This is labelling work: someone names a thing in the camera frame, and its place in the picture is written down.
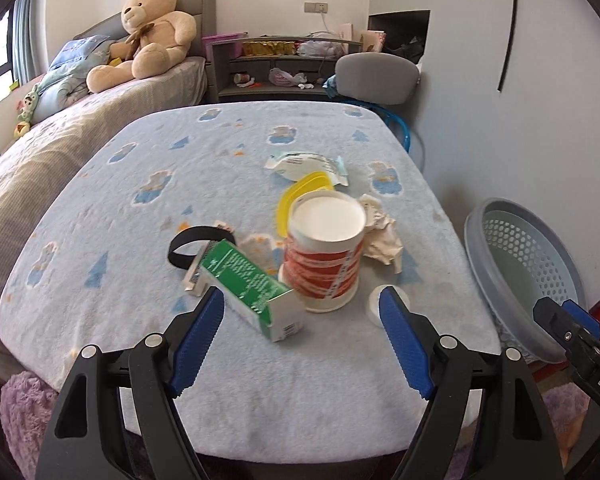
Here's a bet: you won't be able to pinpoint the black wardrobe handle strip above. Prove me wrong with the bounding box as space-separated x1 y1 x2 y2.
497 0 521 92

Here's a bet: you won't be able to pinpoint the black strap band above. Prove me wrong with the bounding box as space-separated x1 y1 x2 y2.
168 226 237 271

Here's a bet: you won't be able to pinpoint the grey perforated waste basket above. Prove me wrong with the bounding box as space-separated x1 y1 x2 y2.
463 197 588 365

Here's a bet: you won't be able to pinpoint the grey bed headboard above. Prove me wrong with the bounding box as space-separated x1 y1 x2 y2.
72 0 217 106

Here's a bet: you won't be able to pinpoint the blue printed fleece blanket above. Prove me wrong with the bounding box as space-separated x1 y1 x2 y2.
0 102 501 463

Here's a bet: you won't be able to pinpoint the green cardboard box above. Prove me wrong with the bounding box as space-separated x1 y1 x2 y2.
182 239 307 343

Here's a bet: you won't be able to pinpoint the white plastic wrapper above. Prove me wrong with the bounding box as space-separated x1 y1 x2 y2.
265 152 350 189

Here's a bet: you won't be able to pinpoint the small white cap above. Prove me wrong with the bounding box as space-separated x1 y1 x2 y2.
367 285 411 330

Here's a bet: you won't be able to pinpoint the grey shelf unit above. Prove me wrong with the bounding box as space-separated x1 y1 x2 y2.
209 39 363 106

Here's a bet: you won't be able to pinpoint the bed with beige bedspread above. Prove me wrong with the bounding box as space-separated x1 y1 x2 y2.
0 55 208 361

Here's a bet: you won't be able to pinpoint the grey chair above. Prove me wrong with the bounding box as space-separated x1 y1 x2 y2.
334 53 422 106

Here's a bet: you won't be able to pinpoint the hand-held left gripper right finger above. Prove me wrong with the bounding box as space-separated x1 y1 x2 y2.
378 285 566 480

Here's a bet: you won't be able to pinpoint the light blue folded quilt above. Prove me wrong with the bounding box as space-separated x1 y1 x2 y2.
30 66 92 124

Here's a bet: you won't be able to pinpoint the grey curtain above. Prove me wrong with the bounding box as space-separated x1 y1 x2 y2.
10 0 46 86

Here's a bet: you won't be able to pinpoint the red and white paper cup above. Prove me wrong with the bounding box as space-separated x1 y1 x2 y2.
278 191 367 314

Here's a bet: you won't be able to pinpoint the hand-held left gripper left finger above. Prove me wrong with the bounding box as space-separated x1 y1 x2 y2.
34 286 226 480

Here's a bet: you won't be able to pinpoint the blue patterned pillow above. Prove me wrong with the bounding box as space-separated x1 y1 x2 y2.
47 35 117 70

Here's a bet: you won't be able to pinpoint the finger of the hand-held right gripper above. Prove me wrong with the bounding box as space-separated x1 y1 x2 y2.
561 299 600 356
532 296 596 366

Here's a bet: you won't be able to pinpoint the gold foil packets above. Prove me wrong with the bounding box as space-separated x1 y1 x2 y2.
242 40 299 57

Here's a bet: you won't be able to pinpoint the pink plastic bag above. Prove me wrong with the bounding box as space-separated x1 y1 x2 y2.
269 67 308 87

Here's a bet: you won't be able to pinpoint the white paper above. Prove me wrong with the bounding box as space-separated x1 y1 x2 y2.
357 194 404 275

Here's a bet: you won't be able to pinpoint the yellow plastic lid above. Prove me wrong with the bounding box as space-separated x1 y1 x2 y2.
278 172 336 237

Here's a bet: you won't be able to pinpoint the large beige teddy bear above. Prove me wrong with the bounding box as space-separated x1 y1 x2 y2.
86 0 198 95

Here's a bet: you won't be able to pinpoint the pink storage box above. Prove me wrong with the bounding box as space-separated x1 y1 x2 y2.
201 32 248 59

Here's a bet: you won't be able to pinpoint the white plastic bag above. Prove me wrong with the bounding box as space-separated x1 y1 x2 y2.
297 39 351 57

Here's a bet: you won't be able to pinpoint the small green plush toy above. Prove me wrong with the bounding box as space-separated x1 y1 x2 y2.
14 85 41 141

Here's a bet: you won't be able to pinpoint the purple fluffy rug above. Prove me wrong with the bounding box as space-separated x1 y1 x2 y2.
0 370 131 480

